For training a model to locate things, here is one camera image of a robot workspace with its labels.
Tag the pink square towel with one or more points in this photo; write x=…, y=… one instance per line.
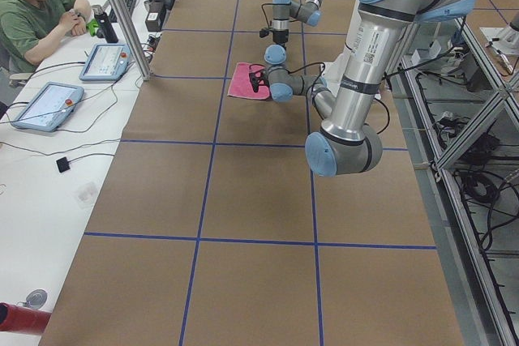
x=240, y=85

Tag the near teach pendant tablet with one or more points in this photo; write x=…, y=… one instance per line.
x=49, y=108

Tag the small black square device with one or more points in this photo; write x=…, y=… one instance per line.
x=63, y=164

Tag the brown paper table cover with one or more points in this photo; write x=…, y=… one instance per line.
x=210, y=229

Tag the teach pendant tablet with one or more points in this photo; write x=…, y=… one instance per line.
x=49, y=108
x=106, y=62

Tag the green object on desk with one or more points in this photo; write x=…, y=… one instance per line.
x=92, y=27

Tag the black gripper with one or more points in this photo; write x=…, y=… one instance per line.
x=279, y=36

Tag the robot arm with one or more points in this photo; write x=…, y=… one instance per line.
x=345, y=143
x=307, y=12

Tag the aluminium frame post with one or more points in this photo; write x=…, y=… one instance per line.
x=131, y=37

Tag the black box with label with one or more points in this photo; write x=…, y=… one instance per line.
x=156, y=15

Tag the far teach pendant tablet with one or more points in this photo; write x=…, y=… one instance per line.
x=106, y=62

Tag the black water bottle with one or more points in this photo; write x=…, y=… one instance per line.
x=104, y=24

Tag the person in green shirt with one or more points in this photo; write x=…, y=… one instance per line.
x=32, y=30

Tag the red cylinder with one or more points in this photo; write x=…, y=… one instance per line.
x=18, y=319

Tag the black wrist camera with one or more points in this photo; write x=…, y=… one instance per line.
x=264, y=32
x=258, y=79

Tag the aluminium side frame rail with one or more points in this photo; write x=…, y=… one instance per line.
x=461, y=79

